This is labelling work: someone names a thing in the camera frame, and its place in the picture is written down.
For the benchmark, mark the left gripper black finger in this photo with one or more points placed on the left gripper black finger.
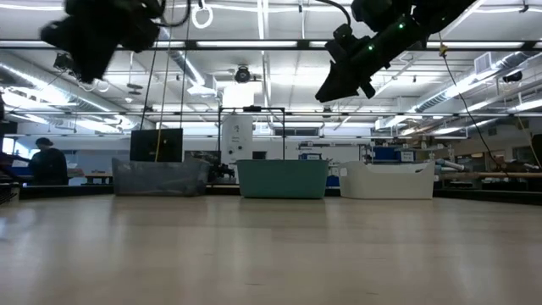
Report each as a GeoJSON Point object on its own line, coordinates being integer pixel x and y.
{"type": "Point", "coordinates": [89, 70]}

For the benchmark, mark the teal plastic bin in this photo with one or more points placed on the teal plastic bin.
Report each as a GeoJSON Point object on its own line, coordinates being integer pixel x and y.
{"type": "Point", "coordinates": [281, 178]}

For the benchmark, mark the grey plastic bin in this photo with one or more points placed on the grey plastic bin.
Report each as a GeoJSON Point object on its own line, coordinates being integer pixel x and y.
{"type": "Point", "coordinates": [161, 178]}

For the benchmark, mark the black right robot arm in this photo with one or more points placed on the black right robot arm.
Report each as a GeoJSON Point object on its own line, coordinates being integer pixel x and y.
{"type": "Point", "coordinates": [440, 14]}

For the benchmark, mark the blue storage bins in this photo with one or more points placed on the blue storage bins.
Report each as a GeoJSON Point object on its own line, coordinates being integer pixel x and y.
{"type": "Point", "coordinates": [389, 153]}

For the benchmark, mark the black overhead light bar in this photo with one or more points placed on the black overhead light bar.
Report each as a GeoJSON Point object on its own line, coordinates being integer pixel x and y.
{"type": "Point", "coordinates": [254, 44]}

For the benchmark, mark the black monitor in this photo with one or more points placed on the black monitor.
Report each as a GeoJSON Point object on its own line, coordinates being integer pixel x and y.
{"type": "Point", "coordinates": [146, 146]}

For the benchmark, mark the white plastic bin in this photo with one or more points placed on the white plastic bin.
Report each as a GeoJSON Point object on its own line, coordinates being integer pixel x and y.
{"type": "Point", "coordinates": [381, 186]}

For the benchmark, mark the person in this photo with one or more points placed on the person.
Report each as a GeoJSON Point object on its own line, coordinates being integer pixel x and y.
{"type": "Point", "coordinates": [50, 163]}

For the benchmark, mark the white air vent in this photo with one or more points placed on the white air vent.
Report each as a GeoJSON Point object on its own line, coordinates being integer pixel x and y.
{"type": "Point", "coordinates": [482, 63]}

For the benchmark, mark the wooden bench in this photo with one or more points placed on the wooden bench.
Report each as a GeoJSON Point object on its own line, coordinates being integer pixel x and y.
{"type": "Point", "coordinates": [99, 175]}

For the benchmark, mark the white cabinet machine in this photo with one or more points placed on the white cabinet machine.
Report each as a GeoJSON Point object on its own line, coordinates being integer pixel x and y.
{"type": "Point", "coordinates": [237, 144]}

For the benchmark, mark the black ceiling device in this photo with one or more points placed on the black ceiling device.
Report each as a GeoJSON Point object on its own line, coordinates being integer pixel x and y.
{"type": "Point", "coordinates": [512, 76]}

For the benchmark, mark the small black device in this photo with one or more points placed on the small black device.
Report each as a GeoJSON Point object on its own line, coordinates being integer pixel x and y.
{"type": "Point", "coordinates": [224, 171]}

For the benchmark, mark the long wooden plank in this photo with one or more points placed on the long wooden plank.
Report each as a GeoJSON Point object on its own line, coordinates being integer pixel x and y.
{"type": "Point", "coordinates": [499, 174]}

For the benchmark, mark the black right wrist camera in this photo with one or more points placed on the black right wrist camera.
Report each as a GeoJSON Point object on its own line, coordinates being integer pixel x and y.
{"type": "Point", "coordinates": [343, 42]}

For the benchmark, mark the silver air duct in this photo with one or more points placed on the silver air duct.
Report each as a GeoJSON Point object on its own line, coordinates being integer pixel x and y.
{"type": "Point", "coordinates": [51, 95]}
{"type": "Point", "coordinates": [466, 84]}

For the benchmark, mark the round black ceiling camera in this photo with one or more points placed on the round black ceiling camera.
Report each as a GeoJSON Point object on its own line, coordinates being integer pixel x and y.
{"type": "Point", "coordinates": [242, 75]}

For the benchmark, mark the black table edge rail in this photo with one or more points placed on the black table edge rail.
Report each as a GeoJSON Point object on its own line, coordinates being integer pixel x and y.
{"type": "Point", "coordinates": [508, 192]}

